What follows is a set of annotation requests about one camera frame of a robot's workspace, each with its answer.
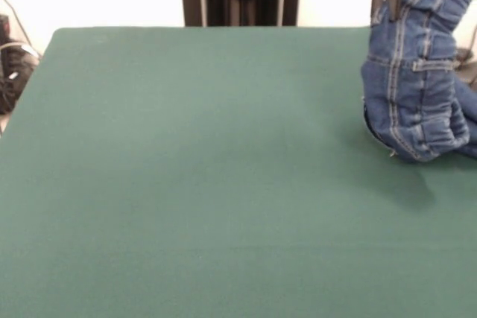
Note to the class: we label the blue denim jeans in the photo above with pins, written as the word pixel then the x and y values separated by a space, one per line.
pixel 406 91

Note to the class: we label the black stand base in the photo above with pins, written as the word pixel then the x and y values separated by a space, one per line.
pixel 15 79
pixel 466 58

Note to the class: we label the dark green table cloth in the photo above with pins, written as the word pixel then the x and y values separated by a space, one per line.
pixel 149 202

